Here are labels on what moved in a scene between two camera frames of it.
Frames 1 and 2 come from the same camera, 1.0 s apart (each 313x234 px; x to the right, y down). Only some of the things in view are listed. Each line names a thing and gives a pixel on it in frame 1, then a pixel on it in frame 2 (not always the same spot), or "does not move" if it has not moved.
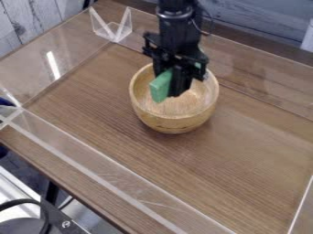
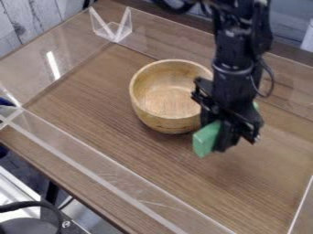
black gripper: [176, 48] → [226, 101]
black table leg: [53, 192] does not move
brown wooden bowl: [181, 114] does not move
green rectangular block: [161, 84] → [205, 138]
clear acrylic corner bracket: [114, 31] does not move
